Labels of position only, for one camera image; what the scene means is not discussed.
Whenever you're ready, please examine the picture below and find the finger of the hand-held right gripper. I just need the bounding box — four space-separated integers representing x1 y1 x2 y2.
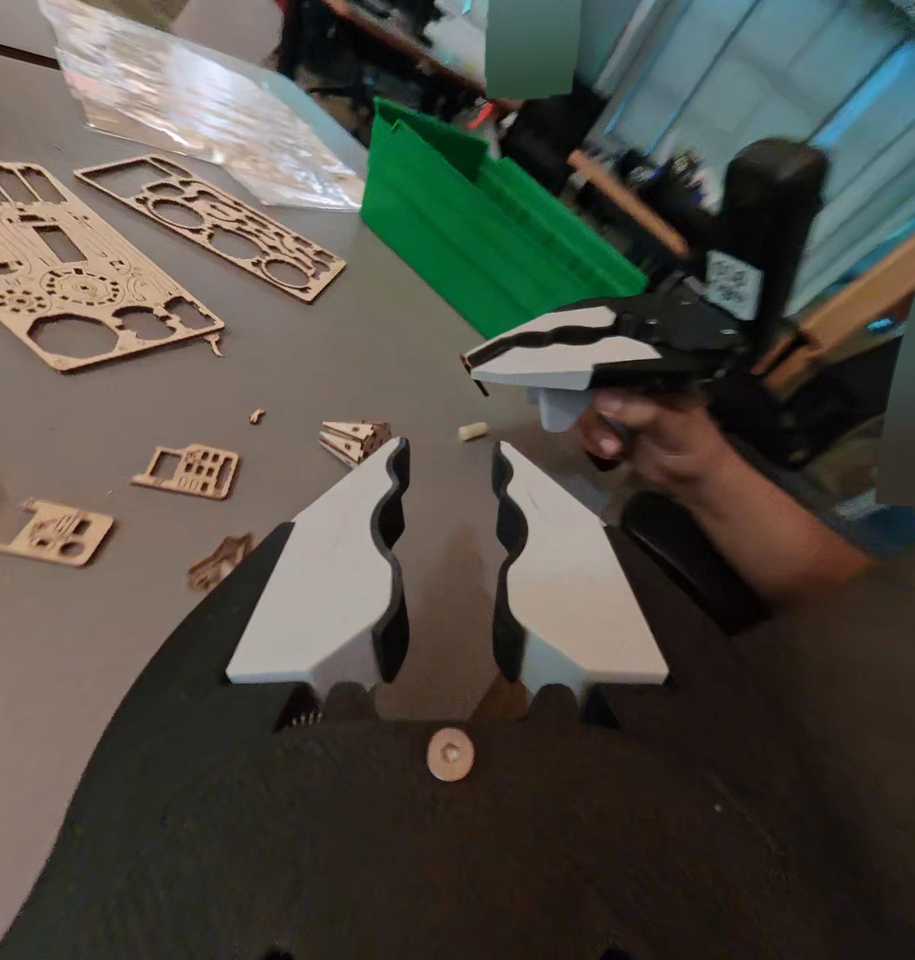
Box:
461 330 666 397
495 302 624 354

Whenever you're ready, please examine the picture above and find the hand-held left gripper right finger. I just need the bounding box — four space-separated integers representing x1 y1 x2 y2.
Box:
491 441 671 696

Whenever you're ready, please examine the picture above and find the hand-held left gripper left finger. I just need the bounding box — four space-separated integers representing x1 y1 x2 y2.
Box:
225 437 413 696

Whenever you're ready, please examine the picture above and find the person's right forearm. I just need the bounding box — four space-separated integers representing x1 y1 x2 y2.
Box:
682 442 890 597

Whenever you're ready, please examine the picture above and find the grey desk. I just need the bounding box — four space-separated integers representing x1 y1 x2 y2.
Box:
0 0 609 946

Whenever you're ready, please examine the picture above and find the person's right hand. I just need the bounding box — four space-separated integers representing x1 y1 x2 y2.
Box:
577 388 731 500

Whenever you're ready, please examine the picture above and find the wooden wheel assembly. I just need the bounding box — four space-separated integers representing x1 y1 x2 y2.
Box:
187 532 256 594

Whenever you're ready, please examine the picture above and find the green plastic bin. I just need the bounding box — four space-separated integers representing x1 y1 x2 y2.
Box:
360 96 648 340

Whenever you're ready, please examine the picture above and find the small gridded wooden card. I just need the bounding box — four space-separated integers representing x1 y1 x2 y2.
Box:
131 444 241 500

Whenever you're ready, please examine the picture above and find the small slotted wooden card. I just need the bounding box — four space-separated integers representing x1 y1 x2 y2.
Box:
0 498 116 567

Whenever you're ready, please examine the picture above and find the wooden puzzle sheet with gear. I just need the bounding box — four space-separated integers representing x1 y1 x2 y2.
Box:
0 159 226 374

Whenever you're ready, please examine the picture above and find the clear plastic sheet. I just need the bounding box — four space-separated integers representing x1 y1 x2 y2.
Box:
37 0 369 211

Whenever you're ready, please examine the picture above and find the punched wooden puzzle sheet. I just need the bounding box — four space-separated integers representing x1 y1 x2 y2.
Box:
73 153 348 305

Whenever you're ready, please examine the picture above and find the wooden rail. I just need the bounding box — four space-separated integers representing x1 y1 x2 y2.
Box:
761 221 915 399

